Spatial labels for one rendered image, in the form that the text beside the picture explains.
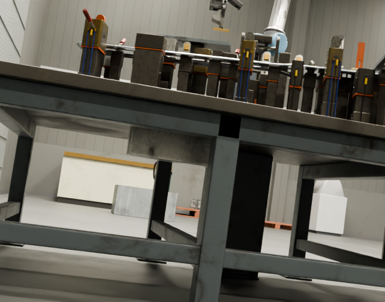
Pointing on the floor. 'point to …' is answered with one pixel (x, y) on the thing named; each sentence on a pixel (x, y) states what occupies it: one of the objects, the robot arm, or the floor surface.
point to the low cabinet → (99, 178)
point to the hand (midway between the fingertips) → (221, 26)
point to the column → (247, 207)
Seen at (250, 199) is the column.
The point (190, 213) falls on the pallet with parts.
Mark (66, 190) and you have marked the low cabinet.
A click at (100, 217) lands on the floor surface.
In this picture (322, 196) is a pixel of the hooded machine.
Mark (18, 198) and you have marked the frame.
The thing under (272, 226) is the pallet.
